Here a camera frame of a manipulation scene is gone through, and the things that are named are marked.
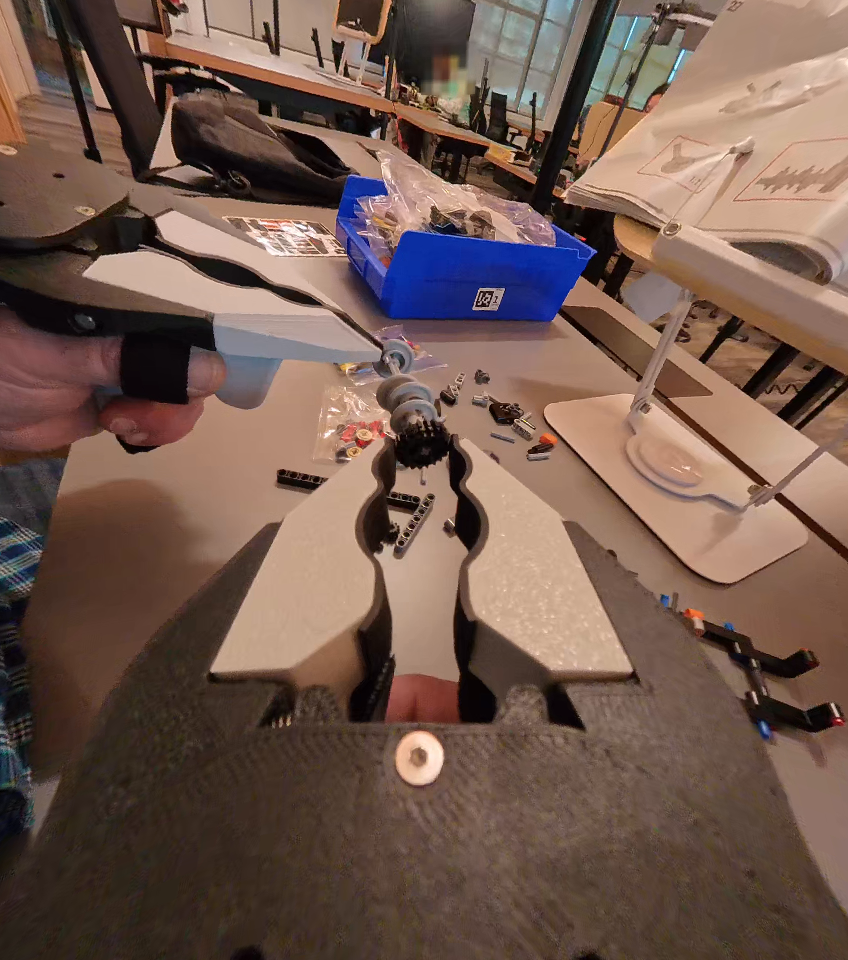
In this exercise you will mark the black monitor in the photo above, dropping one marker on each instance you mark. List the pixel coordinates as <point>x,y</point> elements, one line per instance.
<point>424,37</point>

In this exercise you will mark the grey toy axle with gear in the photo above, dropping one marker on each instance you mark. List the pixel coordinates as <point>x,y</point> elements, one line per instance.
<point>424,446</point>

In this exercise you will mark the black toy elbow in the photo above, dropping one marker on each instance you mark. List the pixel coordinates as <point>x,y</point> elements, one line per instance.
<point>448,395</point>

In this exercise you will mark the person's left hand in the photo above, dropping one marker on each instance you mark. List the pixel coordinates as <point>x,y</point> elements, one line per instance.
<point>19,382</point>

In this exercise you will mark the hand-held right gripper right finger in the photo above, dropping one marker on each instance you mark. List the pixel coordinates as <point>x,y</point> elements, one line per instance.
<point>536,592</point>

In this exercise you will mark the dark grey holed toy beam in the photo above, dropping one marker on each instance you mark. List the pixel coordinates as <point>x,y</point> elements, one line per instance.
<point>412,517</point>

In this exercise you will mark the sticker sheet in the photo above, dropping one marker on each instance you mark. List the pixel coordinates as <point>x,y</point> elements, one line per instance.
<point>281,232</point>

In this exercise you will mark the clear bags of toy parts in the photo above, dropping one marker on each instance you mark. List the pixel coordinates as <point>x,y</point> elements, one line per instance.
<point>461,210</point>

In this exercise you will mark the clear bag yellow blue parts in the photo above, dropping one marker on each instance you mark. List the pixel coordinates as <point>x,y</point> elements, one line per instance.
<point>352,367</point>

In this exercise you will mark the clear bag red tan parts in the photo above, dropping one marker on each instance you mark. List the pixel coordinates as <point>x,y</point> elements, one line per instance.
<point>352,435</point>

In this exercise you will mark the wood-framed dark panel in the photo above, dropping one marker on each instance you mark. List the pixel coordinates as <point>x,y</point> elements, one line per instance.
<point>360,15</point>

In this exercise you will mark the cluster of small dark parts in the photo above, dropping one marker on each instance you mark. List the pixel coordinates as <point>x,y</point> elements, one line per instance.
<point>506,411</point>

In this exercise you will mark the black tripod stand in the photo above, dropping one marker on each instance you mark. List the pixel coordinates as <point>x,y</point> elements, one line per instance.
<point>79,97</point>

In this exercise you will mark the black backpack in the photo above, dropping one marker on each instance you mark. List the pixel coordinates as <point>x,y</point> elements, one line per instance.
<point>244,150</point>

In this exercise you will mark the black pole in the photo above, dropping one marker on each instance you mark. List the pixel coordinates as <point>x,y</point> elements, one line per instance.
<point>574,97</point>

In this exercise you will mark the black holed toy beam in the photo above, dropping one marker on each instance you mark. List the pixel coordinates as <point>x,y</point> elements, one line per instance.
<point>300,478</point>

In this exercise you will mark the wooden work table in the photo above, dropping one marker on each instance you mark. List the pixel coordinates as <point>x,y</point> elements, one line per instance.
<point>281,75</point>

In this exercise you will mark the blue plastic bin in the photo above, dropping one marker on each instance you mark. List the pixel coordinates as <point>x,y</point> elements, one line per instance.
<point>454,277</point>

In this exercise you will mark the grey wheel with black gear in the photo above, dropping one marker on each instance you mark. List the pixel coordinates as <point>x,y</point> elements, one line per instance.
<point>420,412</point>

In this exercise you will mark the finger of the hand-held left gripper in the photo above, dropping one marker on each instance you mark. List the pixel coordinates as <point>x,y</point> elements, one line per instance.
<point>244,259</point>
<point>191,289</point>

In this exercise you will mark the toy car chassis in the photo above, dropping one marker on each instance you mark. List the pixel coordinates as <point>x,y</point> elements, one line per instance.
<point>768,664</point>

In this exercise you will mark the instruction booklet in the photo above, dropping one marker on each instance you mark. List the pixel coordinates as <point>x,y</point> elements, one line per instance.
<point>806,97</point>

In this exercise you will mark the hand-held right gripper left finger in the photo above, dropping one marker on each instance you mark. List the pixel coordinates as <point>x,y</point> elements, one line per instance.
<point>304,592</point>

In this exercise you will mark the black chair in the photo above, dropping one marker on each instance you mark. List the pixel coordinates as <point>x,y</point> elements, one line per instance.
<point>116,90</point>

